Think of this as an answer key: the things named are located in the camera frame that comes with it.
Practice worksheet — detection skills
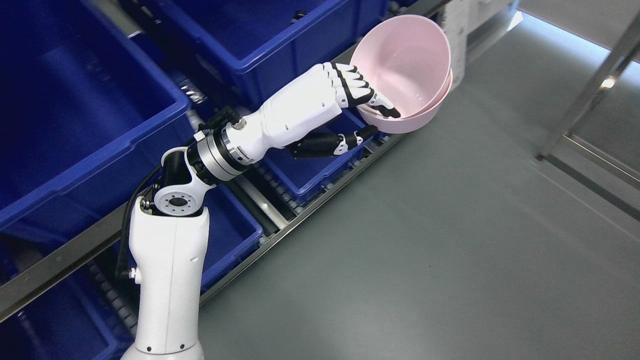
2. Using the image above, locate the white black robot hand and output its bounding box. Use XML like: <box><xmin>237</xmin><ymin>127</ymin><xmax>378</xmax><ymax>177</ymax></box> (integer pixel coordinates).
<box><xmin>240</xmin><ymin>62</ymin><xmax>401</xmax><ymax>161</ymax></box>

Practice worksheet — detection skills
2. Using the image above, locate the pink bowl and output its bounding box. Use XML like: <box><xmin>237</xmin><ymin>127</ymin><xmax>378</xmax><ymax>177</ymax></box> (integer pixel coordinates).
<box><xmin>349</xmin><ymin>14</ymin><xmax>451</xmax><ymax>118</ymax></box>
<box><xmin>356</xmin><ymin>68</ymin><xmax>453</xmax><ymax>134</ymax></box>

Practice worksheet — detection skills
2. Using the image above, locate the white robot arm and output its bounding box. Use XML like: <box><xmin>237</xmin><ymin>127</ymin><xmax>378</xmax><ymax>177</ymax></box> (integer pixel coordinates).
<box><xmin>116</xmin><ymin>107</ymin><xmax>250</xmax><ymax>360</ymax></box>

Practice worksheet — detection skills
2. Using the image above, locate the blue bin upper middle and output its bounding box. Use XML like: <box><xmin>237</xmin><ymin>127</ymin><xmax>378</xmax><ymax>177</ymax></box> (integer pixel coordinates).
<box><xmin>143</xmin><ymin>0</ymin><xmax>389</xmax><ymax>109</ymax></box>

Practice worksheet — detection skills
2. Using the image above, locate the blue bin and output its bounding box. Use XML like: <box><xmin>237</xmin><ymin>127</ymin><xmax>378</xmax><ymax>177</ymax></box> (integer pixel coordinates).
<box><xmin>260</xmin><ymin>137</ymin><xmax>374</xmax><ymax>206</ymax></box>
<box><xmin>199</xmin><ymin>185</ymin><xmax>264</xmax><ymax>294</ymax></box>
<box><xmin>0</xmin><ymin>0</ymin><xmax>194</xmax><ymax>245</ymax></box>
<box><xmin>143</xmin><ymin>0</ymin><xmax>389</xmax><ymax>109</ymax></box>
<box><xmin>0</xmin><ymin>272</ymin><xmax>132</xmax><ymax>360</ymax></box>

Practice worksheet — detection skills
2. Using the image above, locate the blue bin lower middle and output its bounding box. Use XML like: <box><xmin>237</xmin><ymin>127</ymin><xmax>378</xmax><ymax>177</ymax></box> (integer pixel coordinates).
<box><xmin>260</xmin><ymin>137</ymin><xmax>374</xmax><ymax>206</ymax></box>

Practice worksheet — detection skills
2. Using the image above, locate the blue bin lower left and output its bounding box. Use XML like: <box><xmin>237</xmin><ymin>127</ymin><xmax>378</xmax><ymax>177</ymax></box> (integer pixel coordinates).
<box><xmin>199</xmin><ymin>185</ymin><xmax>264</xmax><ymax>294</ymax></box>

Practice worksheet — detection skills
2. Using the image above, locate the blue bin upper left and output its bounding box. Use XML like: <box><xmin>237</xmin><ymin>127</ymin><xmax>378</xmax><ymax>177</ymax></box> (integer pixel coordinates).
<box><xmin>0</xmin><ymin>0</ymin><xmax>194</xmax><ymax>245</ymax></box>

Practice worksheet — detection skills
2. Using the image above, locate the blue bin far left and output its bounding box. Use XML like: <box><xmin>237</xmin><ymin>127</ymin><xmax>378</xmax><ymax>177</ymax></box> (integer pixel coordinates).
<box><xmin>0</xmin><ymin>272</ymin><xmax>132</xmax><ymax>360</ymax></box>

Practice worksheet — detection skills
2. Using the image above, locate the steel shelf frame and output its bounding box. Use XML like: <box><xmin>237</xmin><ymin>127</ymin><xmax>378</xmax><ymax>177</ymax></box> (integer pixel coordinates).
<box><xmin>0</xmin><ymin>0</ymin><xmax>521</xmax><ymax>341</ymax></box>

